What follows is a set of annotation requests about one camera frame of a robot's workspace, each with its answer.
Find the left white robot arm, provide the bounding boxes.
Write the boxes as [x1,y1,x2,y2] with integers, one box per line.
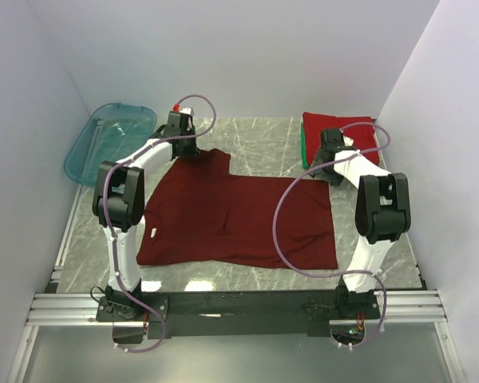
[92,108,199,321]

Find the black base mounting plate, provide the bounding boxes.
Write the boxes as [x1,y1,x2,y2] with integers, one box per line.
[96,289,380,339]

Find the blue transparent plastic bin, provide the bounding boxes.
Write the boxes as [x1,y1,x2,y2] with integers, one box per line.
[64,103,157,187]

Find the dark red t-shirt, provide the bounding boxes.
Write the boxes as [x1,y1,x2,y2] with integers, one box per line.
[137,149,338,270]

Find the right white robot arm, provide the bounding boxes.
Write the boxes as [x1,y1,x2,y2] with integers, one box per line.
[312,128,411,318]

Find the folded red t-shirt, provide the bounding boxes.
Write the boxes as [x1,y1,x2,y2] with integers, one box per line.
[303,111,381,168]

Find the aluminium frame rail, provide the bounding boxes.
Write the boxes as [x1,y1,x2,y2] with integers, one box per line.
[26,290,448,326]

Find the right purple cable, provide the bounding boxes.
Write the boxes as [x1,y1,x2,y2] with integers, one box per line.
[272,121,392,352]

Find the purple cable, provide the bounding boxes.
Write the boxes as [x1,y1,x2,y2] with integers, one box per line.
[89,94,218,355]
[272,121,392,352]

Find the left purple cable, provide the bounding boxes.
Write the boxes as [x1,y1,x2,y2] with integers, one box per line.
[89,94,218,355]

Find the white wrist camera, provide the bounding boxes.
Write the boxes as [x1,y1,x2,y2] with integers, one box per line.
[172,103,194,117]
[342,136,354,147]

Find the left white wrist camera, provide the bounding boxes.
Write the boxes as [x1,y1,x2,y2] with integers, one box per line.
[172,103,194,117]

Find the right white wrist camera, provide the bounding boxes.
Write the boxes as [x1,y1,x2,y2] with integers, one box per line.
[342,136,354,147]

